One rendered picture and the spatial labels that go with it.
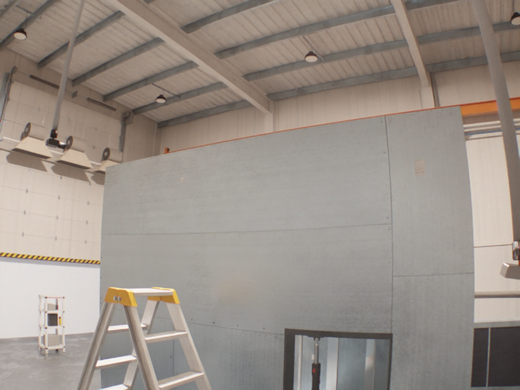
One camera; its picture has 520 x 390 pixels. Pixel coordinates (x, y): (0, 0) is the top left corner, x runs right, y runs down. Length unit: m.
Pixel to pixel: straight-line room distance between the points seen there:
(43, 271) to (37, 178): 2.74
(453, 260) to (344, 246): 0.55
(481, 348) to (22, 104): 12.33
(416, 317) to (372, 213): 0.55
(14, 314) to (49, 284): 1.46
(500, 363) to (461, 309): 4.74
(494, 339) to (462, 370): 4.57
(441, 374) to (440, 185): 0.90
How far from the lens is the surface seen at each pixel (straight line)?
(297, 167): 2.13
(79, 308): 12.98
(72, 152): 11.82
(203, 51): 10.29
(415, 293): 1.89
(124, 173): 3.04
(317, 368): 2.11
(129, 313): 1.89
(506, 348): 6.56
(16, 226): 11.55
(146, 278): 2.74
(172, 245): 2.57
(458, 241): 1.87
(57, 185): 12.27
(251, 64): 11.21
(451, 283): 1.88
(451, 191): 1.90
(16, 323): 11.97
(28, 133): 11.20
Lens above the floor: 2.46
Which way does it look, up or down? 11 degrees up
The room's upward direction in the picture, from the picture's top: 1 degrees clockwise
